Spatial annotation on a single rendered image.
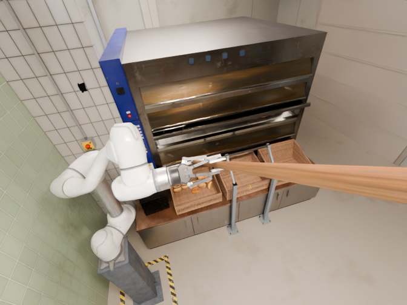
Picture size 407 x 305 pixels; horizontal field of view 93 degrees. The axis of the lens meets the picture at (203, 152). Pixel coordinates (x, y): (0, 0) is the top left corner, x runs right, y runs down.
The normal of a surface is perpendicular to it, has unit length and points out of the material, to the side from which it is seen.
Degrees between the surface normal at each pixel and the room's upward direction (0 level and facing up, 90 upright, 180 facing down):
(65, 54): 90
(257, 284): 0
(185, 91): 70
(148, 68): 90
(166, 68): 90
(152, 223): 0
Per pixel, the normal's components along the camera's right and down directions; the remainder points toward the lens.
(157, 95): 0.23, 0.32
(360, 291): -0.07, -0.76
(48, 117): 0.27, 0.61
